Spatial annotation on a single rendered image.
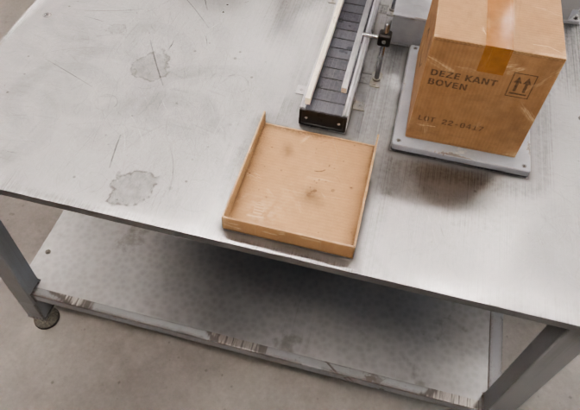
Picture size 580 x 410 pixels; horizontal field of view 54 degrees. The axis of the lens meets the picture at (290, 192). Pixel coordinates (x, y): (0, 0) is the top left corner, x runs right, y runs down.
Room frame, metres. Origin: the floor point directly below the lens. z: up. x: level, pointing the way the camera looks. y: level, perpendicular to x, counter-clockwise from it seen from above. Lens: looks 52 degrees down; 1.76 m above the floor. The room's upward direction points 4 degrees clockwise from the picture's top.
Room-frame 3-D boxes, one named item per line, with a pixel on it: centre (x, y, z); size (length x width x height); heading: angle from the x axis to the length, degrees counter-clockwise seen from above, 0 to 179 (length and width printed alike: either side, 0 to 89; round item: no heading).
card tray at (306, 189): (0.75, -0.03, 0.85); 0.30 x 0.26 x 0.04; 169
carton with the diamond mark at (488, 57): (1.01, -0.39, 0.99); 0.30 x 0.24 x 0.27; 170
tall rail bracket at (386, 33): (1.09, -0.17, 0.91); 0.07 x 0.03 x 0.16; 79
